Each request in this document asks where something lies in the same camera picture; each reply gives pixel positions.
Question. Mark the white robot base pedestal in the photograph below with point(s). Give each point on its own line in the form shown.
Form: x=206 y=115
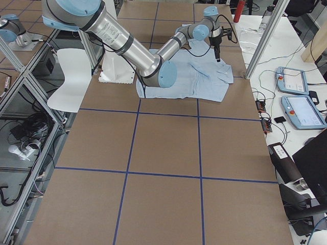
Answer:
x=116 y=70

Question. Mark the orange usb hub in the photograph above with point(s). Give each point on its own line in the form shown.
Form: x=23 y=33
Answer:
x=260 y=105
x=266 y=125

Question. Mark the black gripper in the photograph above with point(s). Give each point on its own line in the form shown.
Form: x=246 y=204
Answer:
x=216 y=41

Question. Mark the blue teach pendant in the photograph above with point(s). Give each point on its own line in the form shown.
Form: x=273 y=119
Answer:
x=302 y=112
x=291 y=80

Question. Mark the red water bottle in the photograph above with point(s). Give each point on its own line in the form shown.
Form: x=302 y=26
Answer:
x=239 y=10

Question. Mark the upper blue teach pendant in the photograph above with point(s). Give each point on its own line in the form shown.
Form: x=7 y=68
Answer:
x=291 y=80

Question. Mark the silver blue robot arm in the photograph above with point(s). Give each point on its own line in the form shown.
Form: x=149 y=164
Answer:
x=92 y=17
x=209 y=27

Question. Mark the small black phone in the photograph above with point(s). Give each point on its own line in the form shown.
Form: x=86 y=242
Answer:
x=279 y=120

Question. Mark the lower blue teach pendant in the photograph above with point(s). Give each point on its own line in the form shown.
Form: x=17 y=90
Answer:
x=302 y=112

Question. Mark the black box with label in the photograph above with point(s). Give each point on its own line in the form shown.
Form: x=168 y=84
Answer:
x=283 y=163

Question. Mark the white power strip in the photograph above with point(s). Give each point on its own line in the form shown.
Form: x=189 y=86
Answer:
x=25 y=153

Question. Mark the white plastic chair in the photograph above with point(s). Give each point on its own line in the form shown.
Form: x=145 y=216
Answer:
x=76 y=68

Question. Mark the clear plastic bottle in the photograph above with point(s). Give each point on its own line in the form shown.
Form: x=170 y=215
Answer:
x=265 y=18

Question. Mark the light blue button shirt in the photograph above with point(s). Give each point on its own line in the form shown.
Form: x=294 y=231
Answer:
x=199 y=76

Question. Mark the aluminium frame post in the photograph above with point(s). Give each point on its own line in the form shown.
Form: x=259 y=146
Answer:
x=270 y=28

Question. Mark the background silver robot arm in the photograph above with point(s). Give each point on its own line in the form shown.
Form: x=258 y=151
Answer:
x=14 y=33

